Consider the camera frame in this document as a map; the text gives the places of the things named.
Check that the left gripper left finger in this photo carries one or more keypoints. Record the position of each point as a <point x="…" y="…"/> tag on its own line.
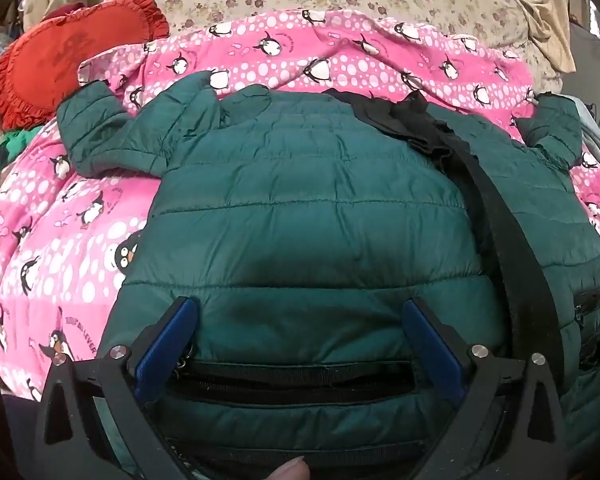
<point x="70" y="441"/>

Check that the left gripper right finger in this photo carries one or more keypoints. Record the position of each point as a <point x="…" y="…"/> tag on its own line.
<point x="508" y="422"/>

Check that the dark green puffer jacket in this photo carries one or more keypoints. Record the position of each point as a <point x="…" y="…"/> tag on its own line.
<point x="374" y="420"/>

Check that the person's left hand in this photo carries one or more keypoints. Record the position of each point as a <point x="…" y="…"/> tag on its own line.
<point x="295" y="469"/>

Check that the pink penguin blanket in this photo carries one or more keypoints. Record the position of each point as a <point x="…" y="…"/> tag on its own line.
<point x="55" y="239"/>

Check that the green garment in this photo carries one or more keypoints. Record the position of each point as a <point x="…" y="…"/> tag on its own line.
<point x="13" y="143"/>

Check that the red ruffled pillow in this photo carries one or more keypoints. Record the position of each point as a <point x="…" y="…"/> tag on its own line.
<point x="40" y="68"/>

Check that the grey cabinet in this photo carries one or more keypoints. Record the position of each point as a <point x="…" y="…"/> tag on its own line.
<point x="585" y="81"/>

